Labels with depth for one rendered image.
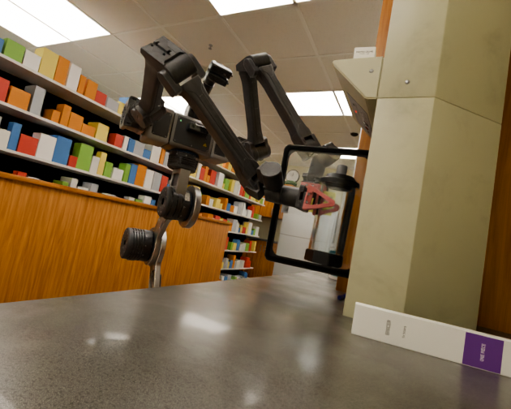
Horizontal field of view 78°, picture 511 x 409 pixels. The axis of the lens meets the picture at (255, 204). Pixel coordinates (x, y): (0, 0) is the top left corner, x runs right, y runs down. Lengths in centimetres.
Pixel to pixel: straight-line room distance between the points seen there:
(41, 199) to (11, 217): 19
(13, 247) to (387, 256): 208
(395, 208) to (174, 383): 53
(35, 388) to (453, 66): 83
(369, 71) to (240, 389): 69
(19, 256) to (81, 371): 208
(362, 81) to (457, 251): 42
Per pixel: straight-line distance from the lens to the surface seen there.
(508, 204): 110
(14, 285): 241
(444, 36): 84
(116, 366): 32
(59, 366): 32
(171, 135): 143
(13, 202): 229
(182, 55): 92
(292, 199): 87
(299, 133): 117
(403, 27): 85
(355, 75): 81
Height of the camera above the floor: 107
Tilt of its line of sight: 5 degrees up
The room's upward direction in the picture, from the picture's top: 11 degrees clockwise
